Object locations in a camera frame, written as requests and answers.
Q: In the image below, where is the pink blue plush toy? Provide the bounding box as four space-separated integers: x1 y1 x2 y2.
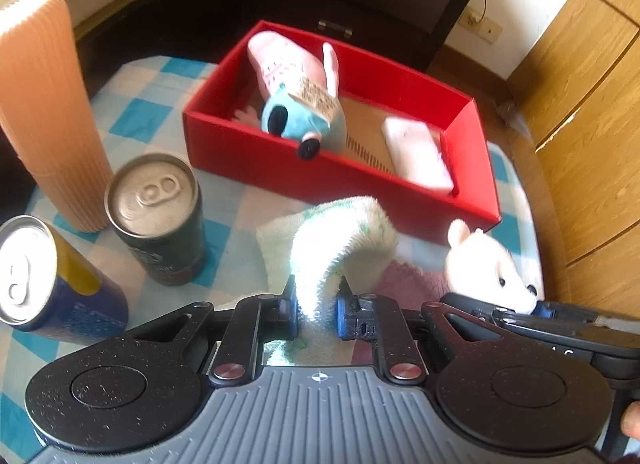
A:
232 31 348 161

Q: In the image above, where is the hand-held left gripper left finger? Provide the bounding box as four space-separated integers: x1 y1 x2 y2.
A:
127 274 301 387

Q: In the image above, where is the dark wooden bed frame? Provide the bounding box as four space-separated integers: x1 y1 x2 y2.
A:
75 0 263 100

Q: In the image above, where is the pale pink folded cloth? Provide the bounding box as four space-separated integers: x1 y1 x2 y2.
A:
381 117 456 193

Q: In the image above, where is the orange ribbed plastic tube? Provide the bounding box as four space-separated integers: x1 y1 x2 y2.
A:
0 0 115 233

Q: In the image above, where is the red cardboard box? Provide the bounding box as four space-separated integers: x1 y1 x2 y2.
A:
182 20 502 246

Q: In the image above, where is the blue white checkered tablecloth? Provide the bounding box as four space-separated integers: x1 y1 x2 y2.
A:
0 55 546 455

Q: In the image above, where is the light wooden wardrobe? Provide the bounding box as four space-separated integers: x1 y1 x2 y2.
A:
507 0 640 315

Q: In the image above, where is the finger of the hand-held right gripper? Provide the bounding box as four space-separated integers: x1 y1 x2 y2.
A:
440 293 540 332
534 301 640 332

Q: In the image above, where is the mauve cloth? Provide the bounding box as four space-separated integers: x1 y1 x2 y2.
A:
350 261 453 367

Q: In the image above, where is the dark green drink can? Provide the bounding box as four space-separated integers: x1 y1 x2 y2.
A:
104 153 208 287

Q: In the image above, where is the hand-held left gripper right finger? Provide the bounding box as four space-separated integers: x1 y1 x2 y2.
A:
334 277 501 387

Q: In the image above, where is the white plush bear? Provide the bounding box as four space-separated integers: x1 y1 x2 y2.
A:
445 219 540 315

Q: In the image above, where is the blue yellow drink can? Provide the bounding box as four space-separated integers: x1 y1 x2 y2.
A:
0 215 130 345

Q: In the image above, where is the metal drawer handle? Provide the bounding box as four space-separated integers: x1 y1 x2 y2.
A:
317 19 353 38

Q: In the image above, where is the person's right hand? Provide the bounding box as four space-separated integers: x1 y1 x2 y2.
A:
620 400 640 440

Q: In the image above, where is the white green towel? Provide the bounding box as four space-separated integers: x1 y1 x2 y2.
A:
256 195 401 370

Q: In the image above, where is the clear plastic bag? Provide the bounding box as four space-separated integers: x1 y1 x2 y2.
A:
497 102 533 136

